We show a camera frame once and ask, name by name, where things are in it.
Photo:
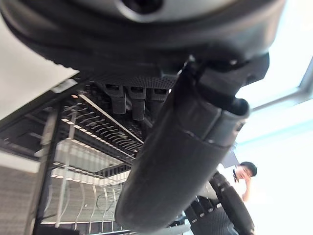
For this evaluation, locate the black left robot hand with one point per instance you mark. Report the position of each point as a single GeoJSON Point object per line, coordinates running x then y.
{"type": "Point", "coordinates": [171, 156]}

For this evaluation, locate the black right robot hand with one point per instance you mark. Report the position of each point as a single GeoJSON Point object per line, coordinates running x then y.
{"type": "Point", "coordinates": [227, 215]}

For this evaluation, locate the dishwasher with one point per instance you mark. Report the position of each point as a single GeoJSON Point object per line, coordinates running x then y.
{"type": "Point", "coordinates": [29, 137]}

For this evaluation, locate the person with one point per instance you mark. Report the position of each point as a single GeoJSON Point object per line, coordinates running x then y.
{"type": "Point", "coordinates": [245, 171]}

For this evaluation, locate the grey window frame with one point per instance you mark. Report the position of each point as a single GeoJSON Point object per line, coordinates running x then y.
{"type": "Point", "coordinates": [305, 85]}

